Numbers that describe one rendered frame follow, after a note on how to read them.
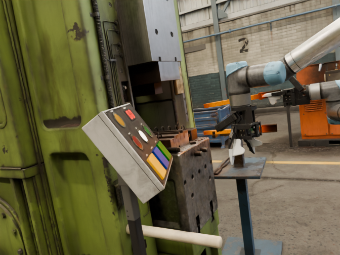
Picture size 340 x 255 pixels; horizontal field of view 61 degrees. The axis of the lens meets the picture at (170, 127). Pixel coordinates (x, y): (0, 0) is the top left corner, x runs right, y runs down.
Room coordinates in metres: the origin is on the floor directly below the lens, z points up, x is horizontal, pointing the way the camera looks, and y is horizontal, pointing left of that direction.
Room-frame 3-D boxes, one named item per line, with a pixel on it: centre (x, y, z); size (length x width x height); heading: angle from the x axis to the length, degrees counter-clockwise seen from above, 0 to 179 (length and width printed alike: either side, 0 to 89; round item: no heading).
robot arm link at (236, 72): (1.02, -0.26, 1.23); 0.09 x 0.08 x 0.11; 50
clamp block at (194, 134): (1.67, -0.08, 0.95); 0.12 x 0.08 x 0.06; 59
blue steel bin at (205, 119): (5.70, -0.58, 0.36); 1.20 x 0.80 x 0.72; 63
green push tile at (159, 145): (1.05, 0.04, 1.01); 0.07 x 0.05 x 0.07; 174
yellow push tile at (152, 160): (0.85, 0.06, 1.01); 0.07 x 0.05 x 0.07; 174
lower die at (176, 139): (1.60, 0.14, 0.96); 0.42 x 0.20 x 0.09; 59
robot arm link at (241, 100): (1.02, -0.26, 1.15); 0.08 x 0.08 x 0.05
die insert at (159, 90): (1.64, 0.16, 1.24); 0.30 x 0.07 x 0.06; 59
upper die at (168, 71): (1.60, 0.14, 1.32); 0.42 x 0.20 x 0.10; 59
